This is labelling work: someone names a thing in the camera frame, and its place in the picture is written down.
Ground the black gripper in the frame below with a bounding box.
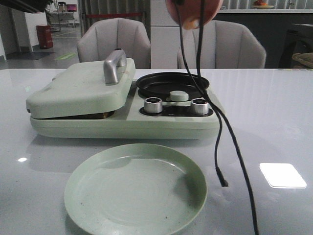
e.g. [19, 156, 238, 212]
[0, 0, 53, 13]

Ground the mint green breakfast maker lid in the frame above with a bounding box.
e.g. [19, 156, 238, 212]
[26, 58, 135, 119]

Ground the pink plastic bowl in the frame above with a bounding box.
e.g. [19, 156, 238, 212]
[165, 0, 223, 27]

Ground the mint green breakfast maker base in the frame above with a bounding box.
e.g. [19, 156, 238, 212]
[30, 81, 220, 139]

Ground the red trash bin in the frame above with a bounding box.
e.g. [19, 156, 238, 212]
[36, 24, 53, 49]

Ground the grey upholstered left chair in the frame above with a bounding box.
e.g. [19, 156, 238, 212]
[77, 18, 151, 69]

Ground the grey upholstered chair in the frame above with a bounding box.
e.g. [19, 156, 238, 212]
[77, 18, 151, 69]
[177, 20, 267, 70]

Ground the white cabinet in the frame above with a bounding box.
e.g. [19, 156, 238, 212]
[150, 0, 180, 69]

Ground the black round frying pan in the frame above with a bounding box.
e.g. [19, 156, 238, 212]
[136, 72, 209, 101]

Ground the silver left control knob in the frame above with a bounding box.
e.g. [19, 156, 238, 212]
[144, 97, 162, 114]

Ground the silver control knob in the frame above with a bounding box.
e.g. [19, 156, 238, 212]
[190, 98, 209, 116]
[144, 97, 162, 114]

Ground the silver right control knob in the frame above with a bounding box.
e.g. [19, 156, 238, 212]
[190, 98, 209, 116]

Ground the grey upholstered right chair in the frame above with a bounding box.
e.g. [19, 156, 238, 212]
[177, 20, 267, 70]

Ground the mint green round plate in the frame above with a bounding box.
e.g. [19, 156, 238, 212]
[64, 143, 207, 235]

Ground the fruit bowl on counter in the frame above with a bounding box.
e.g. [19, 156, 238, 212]
[252, 0, 274, 9]

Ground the dark grey counter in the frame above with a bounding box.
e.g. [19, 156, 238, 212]
[214, 10, 313, 69]

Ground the silver lid handle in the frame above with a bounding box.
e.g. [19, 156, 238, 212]
[103, 48, 127, 85]

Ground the mint green pan handle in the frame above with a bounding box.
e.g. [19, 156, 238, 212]
[166, 91, 189, 102]

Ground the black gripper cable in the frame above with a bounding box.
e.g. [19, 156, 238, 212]
[175, 0, 230, 188]
[197, 0, 259, 235]

